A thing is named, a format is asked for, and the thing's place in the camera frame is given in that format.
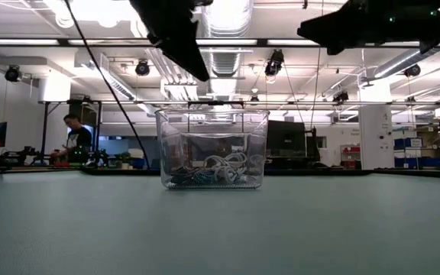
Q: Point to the blue labelled storage bin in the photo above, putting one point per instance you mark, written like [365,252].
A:
[407,143]

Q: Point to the corrugated silver ventilation duct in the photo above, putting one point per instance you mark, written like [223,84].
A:
[227,61]

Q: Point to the clear plastic bin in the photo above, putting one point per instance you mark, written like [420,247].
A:
[162,153]

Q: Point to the black equipment post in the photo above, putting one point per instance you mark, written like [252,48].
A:
[313,145]

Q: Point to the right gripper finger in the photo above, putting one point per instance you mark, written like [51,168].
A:
[334,28]

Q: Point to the black ceiling camera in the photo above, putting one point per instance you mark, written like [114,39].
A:
[274,63]
[13,73]
[412,70]
[142,68]
[341,96]

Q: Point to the blue storage bin row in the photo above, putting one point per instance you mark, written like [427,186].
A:
[415,162]

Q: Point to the black background robot arms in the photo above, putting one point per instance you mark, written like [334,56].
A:
[25,155]

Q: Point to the large black monitor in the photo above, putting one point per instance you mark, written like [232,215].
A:
[285,137]

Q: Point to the black table border rail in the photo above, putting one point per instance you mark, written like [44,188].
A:
[395,172]

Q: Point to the shelf with red bins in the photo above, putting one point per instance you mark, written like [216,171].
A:
[351,149]

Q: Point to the white pillar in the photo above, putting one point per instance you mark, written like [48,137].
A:
[374,130]

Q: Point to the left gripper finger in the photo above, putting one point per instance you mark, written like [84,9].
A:
[183,51]

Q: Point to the black overhead frame bar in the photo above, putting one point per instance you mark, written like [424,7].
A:
[62,42]

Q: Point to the smooth silver ceiling duct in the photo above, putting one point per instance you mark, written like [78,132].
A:
[407,63]

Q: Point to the black stand frame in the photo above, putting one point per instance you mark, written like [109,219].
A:
[45,126]

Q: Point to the person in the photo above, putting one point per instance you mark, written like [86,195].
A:
[79,138]

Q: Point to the grey horizontal frame rail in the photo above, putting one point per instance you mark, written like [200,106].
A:
[300,103]

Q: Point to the white bag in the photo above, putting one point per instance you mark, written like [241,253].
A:
[136,153]

